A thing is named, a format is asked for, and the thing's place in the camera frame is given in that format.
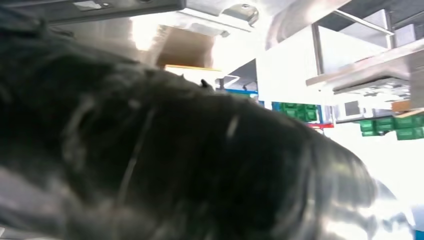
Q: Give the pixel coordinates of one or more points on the brown cardboard box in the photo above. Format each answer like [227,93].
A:
[185,49]

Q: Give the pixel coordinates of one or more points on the green plastic parts bin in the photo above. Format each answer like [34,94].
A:
[308,114]
[409,133]
[367,126]
[385,125]
[290,111]

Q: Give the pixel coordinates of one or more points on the stamped metal panel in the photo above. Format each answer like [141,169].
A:
[238,13]

